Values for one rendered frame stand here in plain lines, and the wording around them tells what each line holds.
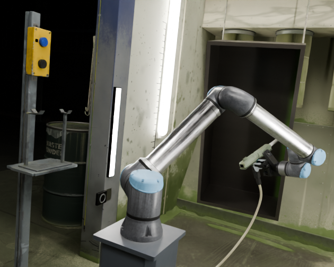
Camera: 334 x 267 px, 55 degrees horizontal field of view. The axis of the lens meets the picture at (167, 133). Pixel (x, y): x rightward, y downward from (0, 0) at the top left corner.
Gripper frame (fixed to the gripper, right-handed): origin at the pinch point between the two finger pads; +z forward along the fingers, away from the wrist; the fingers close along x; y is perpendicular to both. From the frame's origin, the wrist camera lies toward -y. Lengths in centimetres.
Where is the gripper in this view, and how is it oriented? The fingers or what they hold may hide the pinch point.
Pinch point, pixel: (252, 161)
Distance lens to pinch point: 219.5
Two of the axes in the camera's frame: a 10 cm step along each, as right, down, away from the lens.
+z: -6.4, -0.2, 7.7
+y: 3.0, 9.1, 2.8
